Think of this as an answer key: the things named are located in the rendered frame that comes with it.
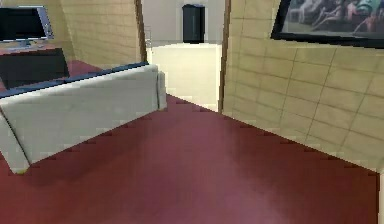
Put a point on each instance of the black refrigerator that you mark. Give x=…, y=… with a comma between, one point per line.
x=193, y=24

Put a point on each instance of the white sofa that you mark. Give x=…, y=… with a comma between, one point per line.
x=80, y=106

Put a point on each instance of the silver television set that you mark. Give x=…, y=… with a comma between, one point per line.
x=20, y=24

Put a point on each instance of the black television stand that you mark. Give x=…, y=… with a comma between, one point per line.
x=31, y=66

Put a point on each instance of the black framed wall picture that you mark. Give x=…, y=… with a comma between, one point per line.
x=333, y=16

